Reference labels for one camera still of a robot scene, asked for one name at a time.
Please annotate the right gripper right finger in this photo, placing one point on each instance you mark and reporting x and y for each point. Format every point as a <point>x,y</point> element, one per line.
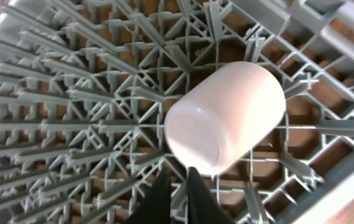
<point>202,208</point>

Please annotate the pink cup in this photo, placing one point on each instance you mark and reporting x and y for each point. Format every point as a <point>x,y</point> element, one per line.
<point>224,116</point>

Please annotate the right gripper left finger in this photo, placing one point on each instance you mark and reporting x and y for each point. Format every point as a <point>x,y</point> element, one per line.
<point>155,208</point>

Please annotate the grey dishwasher rack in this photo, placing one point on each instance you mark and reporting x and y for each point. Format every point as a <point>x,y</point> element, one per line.
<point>85,87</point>

